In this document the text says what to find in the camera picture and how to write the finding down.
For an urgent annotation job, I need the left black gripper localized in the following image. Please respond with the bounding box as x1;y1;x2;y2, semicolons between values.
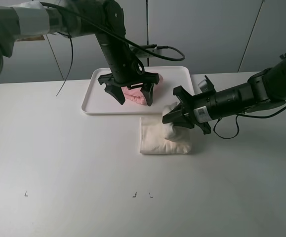
97;34;160;106

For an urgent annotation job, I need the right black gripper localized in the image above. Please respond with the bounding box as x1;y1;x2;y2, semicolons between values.
162;82;251;135

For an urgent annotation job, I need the pink towel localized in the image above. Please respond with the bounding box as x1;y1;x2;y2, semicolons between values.
122;74;163;105

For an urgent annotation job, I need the cream white towel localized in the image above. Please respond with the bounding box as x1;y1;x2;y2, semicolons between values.
139;102;192;155

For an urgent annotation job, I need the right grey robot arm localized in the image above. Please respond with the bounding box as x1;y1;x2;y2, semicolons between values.
162;53;286;135

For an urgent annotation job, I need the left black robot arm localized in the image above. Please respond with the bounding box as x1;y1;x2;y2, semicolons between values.
0;0;160;106

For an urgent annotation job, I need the white rectangular plastic tray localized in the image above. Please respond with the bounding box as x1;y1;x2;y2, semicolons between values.
82;66;195;115

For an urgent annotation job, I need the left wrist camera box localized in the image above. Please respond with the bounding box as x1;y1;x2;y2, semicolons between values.
129;44;163;58

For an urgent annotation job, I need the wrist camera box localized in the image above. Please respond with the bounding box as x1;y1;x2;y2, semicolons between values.
198;75;216;94
129;44;163;58

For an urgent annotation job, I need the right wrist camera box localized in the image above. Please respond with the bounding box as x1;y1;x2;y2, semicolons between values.
198;75;216;94

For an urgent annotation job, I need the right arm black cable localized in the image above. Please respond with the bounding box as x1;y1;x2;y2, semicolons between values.
213;95;286;139

